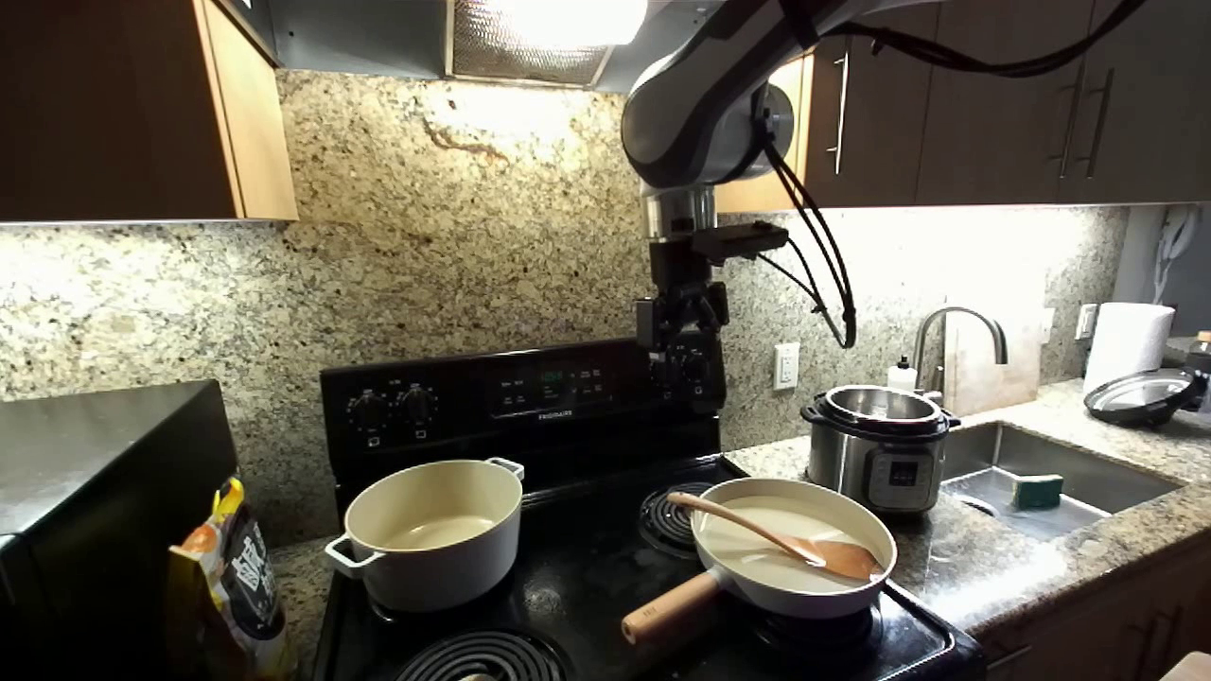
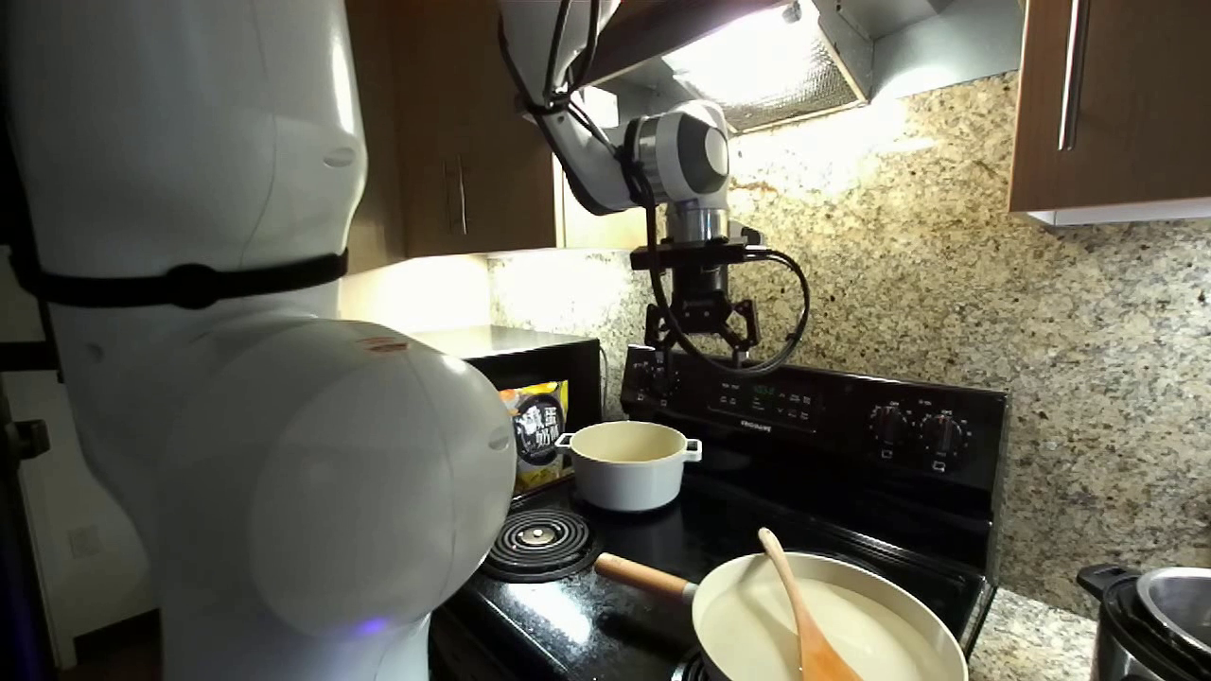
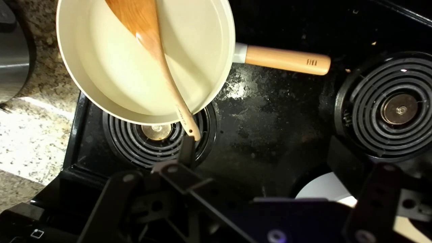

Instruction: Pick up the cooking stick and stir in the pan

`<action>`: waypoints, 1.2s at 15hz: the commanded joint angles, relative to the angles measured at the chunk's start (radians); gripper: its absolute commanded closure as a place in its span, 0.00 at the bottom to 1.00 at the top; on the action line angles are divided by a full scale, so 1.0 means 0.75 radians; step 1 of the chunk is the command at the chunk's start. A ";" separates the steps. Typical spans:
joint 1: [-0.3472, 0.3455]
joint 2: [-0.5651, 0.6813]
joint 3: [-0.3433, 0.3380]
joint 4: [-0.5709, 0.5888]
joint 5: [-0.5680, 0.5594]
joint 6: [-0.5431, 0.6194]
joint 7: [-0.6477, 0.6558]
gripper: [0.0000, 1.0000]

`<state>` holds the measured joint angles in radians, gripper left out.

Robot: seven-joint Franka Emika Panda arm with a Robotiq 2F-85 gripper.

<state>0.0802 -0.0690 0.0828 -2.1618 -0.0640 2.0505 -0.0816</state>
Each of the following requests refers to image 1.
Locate black pot at right edge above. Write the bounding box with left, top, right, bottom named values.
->
left=797, top=381, right=960, bottom=518

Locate green sponge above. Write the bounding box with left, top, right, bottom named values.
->
left=1009, top=471, right=1067, bottom=516

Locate black electric stove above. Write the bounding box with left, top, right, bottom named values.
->
left=305, top=331, right=988, bottom=681

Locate white two-handled pot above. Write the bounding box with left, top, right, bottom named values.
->
left=322, top=453, right=528, bottom=616

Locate steel arched faucet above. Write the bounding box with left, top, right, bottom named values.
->
left=913, top=304, right=1014, bottom=398

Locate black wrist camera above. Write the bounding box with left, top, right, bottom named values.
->
left=653, top=221, right=795, bottom=269

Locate pale cutting board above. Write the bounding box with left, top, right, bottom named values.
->
left=941, top=299, right=1043, bottom=415

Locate cream frying pan wooden handle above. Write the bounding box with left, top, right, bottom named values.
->
left=618, top=472, right=902, bottom=653

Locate black coil burner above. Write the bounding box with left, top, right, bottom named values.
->
left=632, top=485, right=711, bottom=554
left=394, top=630, right=574, bottom=681

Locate light-edged wooden wall cabinet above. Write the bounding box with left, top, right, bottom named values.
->
left=0, top=0, right=303, bottom=228

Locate black pressure cooker lid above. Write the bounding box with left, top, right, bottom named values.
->
left=1077, top=366, right=1211, bottom=433

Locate white hanging cord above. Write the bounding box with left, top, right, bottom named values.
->
left=1147, top=206, right=1205, bottom=307

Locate steel kitchen sink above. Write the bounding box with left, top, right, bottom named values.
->
left=940, top=415, right=1183, bottom=547

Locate yellow black snack bag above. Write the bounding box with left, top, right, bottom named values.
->
left=164, top=472, right=291, bottom=681

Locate steel range hood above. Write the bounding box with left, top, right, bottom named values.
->
left=211, top=0, right=667, bottom=94

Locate white paper towel roll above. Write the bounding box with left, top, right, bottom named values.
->
left=1077, top=299, right=1176, bottom=398

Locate silver cabinet handle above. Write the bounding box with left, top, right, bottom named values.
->
left=824, top=50, right=851, bottom=178

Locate wooden cooking spoon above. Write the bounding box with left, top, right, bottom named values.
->
left=662, top=487, right=891, bottom=587

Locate black microwave oven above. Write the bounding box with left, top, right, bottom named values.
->
left=0, top=378, right=241, bottom=681

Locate brown base cabinet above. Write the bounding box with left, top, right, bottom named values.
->
left=980, top=526, right=1211, bottom=681

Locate dark brown wall cabinet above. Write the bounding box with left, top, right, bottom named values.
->
left=711, top=0, right=1211, bottom=216

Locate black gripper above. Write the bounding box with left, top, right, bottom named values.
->
left=634, top=258, right=735, bottom=427

